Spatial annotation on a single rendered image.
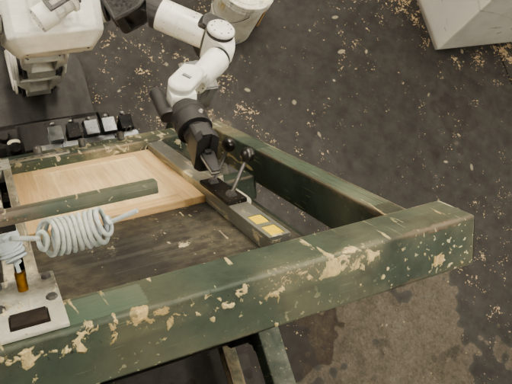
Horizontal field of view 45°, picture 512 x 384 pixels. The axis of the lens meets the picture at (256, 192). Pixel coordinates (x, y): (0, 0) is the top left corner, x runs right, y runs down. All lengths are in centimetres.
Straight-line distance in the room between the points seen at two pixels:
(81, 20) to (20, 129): 117
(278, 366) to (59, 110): 153
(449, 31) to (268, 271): 305
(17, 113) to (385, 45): 214
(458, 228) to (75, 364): 68
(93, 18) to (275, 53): 186
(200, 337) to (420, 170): 275
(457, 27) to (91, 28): 251
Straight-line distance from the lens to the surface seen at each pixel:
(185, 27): 177
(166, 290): 95
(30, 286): 104
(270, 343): 215
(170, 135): 212
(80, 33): 178
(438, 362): 338
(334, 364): 310
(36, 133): 286
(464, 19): 378
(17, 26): 176
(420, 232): 110
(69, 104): 295
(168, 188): 167
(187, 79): 155
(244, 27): 330
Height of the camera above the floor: 282
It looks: 65 degrees down
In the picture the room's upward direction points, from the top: 44 degrees clockwise
